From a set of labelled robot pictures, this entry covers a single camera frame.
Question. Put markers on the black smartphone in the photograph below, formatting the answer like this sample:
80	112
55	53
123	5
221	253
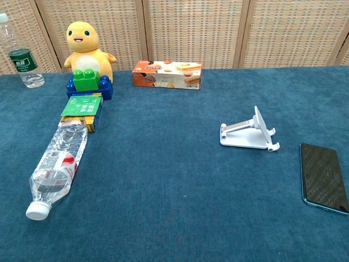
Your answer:
323	177

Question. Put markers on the orange biscuit box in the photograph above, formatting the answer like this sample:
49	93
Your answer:
166	76

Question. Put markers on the white folding phone stand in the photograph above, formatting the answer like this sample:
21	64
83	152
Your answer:
245	137

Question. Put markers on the blue carpet table cover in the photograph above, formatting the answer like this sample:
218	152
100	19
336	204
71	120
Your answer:
174	177

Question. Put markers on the blue building block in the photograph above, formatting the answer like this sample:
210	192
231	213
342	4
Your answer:
106	88

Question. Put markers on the yellow and blue carton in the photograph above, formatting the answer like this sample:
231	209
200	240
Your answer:
94	121

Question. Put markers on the green sachet packet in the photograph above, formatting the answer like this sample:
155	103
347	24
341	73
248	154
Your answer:
81	107

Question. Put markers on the green building block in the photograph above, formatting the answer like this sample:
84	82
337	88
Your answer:
85	80

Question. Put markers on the woven rattan folding screen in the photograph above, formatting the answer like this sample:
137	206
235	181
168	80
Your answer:
207	32

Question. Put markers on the yellow plush toy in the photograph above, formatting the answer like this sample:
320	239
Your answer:
87	54

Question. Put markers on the red label water bottle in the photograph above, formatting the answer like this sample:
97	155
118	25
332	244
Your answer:
58	163

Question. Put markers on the green label water bottle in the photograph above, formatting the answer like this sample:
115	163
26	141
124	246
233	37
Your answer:
23	60

